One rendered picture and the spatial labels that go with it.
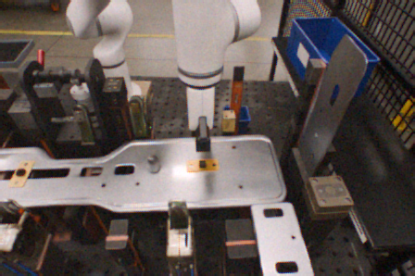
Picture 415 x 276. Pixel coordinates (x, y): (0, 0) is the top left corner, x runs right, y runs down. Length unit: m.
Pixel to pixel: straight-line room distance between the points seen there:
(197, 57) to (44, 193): 0.51
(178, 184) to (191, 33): 0.38
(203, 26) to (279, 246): 0.45
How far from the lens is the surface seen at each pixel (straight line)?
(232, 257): 0.62
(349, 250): 1.03
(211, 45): 0.45
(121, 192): 0.70
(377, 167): 0.80
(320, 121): 0.66
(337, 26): 1.14
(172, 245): 0.57
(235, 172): 0.71
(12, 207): 0.68
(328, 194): 0.65
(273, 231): 0.64
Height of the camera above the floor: 1.57
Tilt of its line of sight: 47 degrees down
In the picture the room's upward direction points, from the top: straight up
